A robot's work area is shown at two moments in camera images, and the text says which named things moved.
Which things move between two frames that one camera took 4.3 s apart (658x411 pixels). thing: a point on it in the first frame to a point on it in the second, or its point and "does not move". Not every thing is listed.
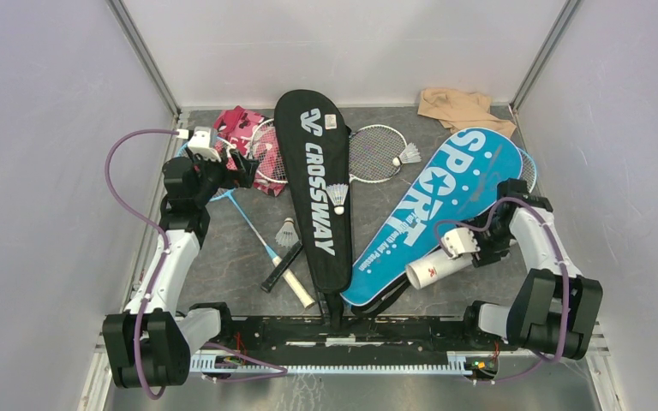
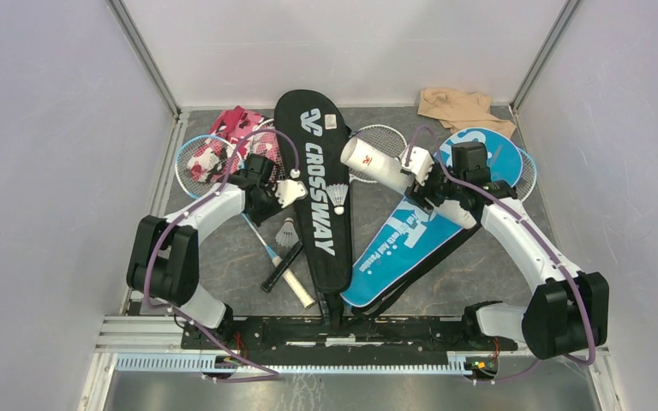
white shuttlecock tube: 423,271 to 386,167
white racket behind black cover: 372,149 does not move
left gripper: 243,177 to 257,218
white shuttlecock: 288,235 does not move
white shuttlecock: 337,193 does not move
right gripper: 488,255 to 419,192
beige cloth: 459,110 does not move
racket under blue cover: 529,169 does not move
